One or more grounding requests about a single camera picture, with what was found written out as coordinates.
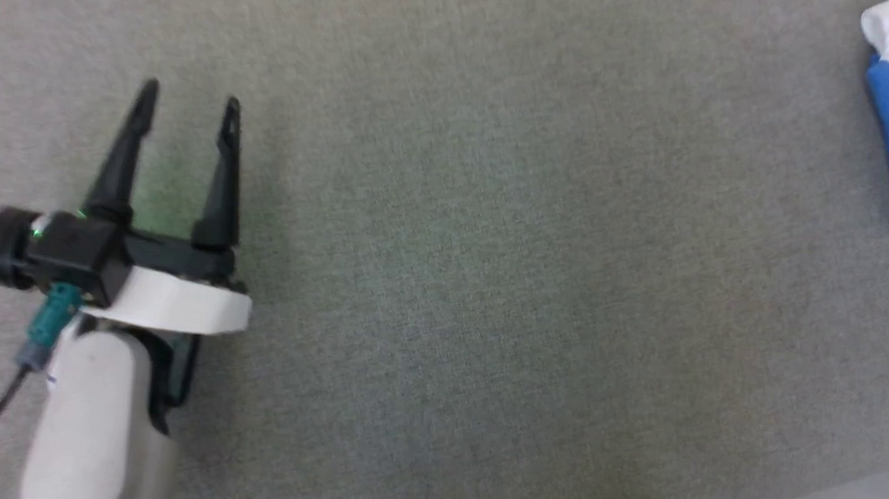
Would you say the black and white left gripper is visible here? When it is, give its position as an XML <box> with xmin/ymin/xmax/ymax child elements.
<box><xmin>74</xmin><ymin>74</ymin><xmax>267</xmax><ymax>340</ymax></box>

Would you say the black cable with teal connector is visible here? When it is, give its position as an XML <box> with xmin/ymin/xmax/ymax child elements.
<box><xmin>0</xmin><ymin>276</ymin><xmax>87</xmax><ymax>499</ymax></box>

